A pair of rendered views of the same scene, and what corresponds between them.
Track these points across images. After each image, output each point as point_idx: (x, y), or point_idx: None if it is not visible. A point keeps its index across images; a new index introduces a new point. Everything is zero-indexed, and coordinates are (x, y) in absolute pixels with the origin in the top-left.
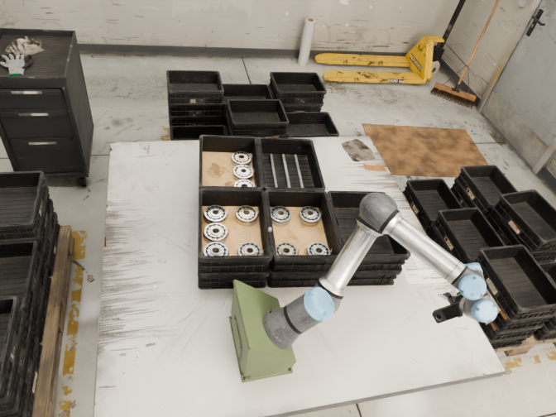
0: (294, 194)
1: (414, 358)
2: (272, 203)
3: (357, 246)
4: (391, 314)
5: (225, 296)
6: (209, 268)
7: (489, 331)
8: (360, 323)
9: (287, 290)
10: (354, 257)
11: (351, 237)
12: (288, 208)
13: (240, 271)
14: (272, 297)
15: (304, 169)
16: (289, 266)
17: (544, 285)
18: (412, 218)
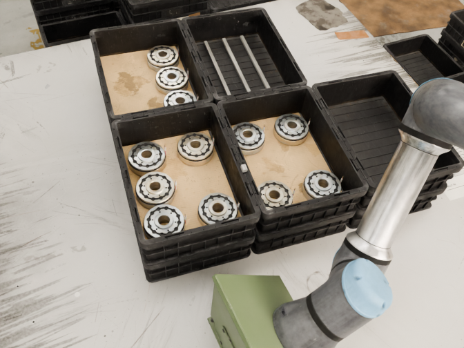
0: (263, 100)
1: None
2: (230, 121)
3: (411, 178)
4: (442, 254)
5: (192, 284)
6: (161, 253)
7: None
8: (402, 280)
9: (283, 252)
10: (407, 196)
11: (395, 163)
12: (255, 123)
13: (210, 246)
14: (272, 277)
15: (261, 55)
16: (285, 221)
17: None
18: None
